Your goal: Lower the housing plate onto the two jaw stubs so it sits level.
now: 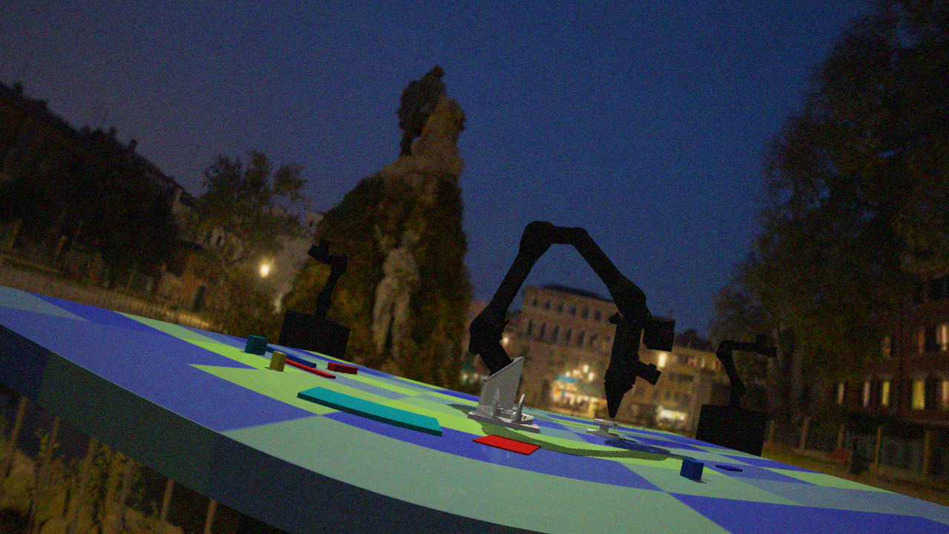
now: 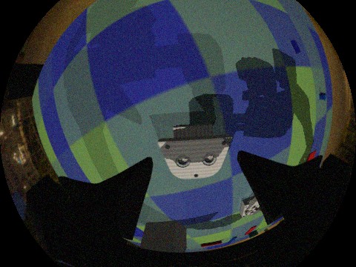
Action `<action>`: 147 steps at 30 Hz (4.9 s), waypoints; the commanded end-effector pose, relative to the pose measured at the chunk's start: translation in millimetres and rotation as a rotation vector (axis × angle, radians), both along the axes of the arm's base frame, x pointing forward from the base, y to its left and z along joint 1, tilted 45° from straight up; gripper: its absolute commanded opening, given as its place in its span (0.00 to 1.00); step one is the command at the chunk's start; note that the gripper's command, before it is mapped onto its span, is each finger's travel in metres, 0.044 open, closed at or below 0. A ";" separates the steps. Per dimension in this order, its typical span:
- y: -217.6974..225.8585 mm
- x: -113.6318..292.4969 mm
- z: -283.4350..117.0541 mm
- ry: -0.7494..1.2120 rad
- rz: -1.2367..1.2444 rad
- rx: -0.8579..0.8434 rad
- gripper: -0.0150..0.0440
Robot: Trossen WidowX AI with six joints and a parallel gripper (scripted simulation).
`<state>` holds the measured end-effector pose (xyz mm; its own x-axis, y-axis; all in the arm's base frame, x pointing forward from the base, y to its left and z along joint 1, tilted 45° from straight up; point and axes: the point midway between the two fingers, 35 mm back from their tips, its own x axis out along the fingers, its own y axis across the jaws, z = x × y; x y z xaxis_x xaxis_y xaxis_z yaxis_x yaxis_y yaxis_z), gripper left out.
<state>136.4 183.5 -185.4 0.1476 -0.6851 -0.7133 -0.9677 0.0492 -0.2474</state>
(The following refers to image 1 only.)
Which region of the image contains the red flat plate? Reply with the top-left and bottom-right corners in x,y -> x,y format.
472,435 -> 541,455

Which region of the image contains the yellow cylinder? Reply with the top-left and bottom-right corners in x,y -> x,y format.
269,351 -> 287,371

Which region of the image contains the teal flat plate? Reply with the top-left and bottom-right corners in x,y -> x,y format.
297,386 -> 443,436

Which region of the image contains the teal cube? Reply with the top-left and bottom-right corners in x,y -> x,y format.
245,335 -> 268,355

